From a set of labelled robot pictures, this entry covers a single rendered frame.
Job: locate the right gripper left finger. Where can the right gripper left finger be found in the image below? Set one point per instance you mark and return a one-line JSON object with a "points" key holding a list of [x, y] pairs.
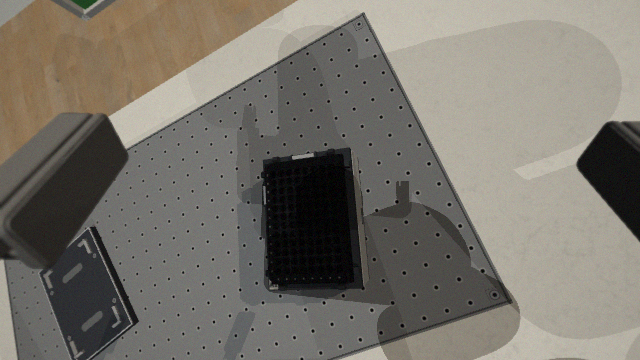
{"points": [[50, 186]]}

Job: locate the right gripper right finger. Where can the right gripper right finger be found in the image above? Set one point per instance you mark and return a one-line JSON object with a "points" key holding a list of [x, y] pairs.
{"points": [[611, 164]]}

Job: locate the black well plate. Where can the black well plate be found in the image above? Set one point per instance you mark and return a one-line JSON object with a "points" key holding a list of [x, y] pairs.
{"points": [[307, 219]]}

